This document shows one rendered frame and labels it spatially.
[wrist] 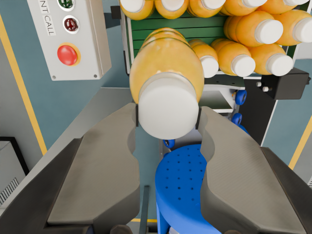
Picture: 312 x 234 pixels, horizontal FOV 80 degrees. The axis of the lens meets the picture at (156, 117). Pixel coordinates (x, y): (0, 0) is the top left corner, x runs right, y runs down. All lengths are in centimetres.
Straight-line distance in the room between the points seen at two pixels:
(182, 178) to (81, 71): 35
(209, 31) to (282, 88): 24
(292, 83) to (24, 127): 206
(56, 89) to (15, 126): 63
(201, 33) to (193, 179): 39
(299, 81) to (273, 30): 21
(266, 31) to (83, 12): 32
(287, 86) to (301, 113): 145
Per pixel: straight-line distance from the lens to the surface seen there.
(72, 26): 38
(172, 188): 50
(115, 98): 139
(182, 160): 57
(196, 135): 65
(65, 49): 39
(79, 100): 175
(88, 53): 39
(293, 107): 195
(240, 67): 41
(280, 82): 56
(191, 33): 57
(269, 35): 42
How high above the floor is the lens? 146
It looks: 61 degrees down
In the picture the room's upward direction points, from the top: 176 degrees counter-clockwise
